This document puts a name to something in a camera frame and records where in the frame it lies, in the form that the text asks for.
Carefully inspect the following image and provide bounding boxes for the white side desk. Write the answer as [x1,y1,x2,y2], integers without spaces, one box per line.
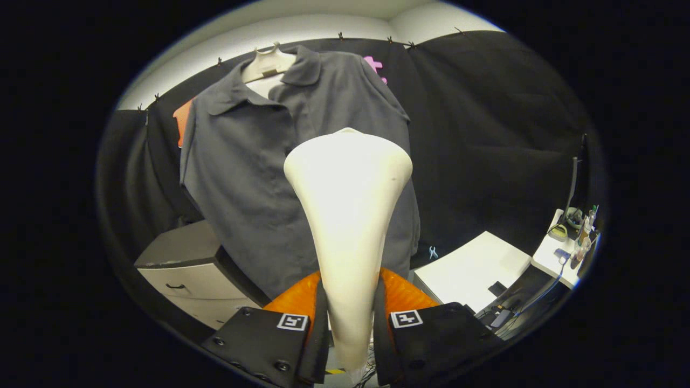
[531,207,599,290]

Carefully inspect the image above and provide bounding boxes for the cream hanger ironing board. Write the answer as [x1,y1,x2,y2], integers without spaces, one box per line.
[241,42,297,99]

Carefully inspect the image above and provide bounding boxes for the grey drawer cabinet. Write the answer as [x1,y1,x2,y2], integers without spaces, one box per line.
[134,220,270,330]

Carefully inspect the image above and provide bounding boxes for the dark upright stand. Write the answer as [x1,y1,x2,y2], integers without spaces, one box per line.
[561,134,589,230]

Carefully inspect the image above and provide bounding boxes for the blue cable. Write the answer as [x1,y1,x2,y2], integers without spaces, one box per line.
[512,256,569,320]

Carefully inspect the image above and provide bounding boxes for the grey polo shirt clothes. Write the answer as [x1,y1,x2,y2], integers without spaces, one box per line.
[180,45,421,300]

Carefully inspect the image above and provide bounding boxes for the white garment steamer head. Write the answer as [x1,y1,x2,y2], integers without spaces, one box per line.
[284,128,413,372]

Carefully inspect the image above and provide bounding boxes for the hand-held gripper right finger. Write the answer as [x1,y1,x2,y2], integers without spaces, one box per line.
[372,268,506,387]

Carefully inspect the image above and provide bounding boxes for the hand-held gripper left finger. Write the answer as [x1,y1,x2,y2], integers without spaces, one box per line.
[201,269,330,387]

